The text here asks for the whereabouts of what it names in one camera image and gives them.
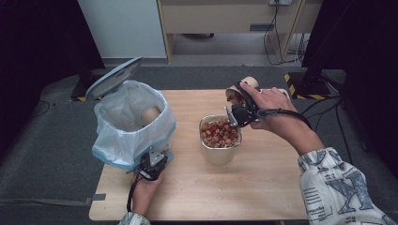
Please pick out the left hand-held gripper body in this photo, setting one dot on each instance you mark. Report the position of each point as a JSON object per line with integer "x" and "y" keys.
{"x": 156, "y": 157}

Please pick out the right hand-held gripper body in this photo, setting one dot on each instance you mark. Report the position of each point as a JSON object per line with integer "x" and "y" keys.
{"x": 242, "y": 115}

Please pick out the brown paper cup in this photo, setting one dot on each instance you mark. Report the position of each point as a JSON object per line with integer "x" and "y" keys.
{"x": 150, "y": 114}
{"x": 252, "y": 82}

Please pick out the white plastic bin liner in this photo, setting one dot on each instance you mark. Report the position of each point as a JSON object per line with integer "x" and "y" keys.
{"x": 119, "y": 150}

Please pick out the clear container of nuts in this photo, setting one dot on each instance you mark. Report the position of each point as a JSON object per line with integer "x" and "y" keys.
{"x": 219, "y": 156}

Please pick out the grey white lidded trash can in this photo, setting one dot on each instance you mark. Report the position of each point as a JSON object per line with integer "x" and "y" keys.
{"x": 112, "y": 79}

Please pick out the person's right hand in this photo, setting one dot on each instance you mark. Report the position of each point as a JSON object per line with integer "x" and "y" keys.
{"x": 275, "y": 101}

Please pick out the person's left hand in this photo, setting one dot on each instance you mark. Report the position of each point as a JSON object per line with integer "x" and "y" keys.
{"x": 144, "y": 193}

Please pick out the pile of brown red food scraps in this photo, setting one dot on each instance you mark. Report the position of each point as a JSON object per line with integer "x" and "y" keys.
{"x": 217, "y": 134}

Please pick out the black stand with striped base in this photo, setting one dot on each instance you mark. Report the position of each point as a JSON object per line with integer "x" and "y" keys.
{"x": 79, "y": 84}
{"x": 309, "y": 86}

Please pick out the grey tape piece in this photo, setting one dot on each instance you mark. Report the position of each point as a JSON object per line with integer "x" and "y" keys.
{"x": 98, "y": 197}

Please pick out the light wooden desk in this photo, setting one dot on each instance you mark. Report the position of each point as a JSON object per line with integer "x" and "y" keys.
{"x": 212, "y": 15}

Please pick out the black curtain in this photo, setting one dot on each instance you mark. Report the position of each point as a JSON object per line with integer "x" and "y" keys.
{"x": 363, "y": 47}
{"x": 37, "y": 47}

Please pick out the white cabinet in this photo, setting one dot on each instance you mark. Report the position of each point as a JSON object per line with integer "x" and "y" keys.
{"x": 125, "y": 28}

